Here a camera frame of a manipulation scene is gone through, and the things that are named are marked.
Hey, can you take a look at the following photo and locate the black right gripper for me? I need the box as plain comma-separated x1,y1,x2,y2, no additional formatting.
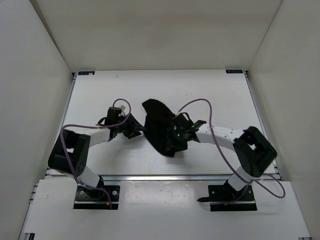
166,127,188,153

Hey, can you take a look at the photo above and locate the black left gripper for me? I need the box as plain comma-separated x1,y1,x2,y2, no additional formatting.
116,112,146,139

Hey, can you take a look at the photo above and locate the black skirt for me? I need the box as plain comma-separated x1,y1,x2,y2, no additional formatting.
142,98,188,157

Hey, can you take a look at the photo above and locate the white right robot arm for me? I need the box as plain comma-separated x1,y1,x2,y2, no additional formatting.
168,113,278,200

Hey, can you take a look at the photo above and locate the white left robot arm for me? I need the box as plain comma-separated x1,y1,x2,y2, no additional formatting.
48,106,145,199

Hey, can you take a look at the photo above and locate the left blue corner label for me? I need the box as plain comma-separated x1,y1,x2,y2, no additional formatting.
77,71,95,76

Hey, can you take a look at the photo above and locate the blue corner label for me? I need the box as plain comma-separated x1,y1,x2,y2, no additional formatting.
77,71,95,76
225,69,243,74

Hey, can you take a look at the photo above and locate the right blue corner label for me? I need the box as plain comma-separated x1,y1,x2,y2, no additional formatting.
225,69,243,74

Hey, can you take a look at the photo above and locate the aluminium front rail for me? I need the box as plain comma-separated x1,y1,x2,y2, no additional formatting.
101,174,232,181

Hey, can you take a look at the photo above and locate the aluminium rail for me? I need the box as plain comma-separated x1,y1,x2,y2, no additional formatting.
101,174,232,181
244,70,283,180
46,71,78,171

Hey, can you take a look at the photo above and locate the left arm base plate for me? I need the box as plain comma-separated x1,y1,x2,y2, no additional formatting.
73,181,121,210

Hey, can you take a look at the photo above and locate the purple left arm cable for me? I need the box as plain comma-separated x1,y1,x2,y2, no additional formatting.
60,99,133,191

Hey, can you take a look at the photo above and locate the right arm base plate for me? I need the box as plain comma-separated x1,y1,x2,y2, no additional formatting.
197,182,258,212

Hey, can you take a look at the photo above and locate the aluminium right side rail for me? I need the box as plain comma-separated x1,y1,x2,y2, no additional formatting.
244,70,283,180

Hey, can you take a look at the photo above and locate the aluminium left side rail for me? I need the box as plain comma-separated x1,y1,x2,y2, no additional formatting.
46,71,78,171

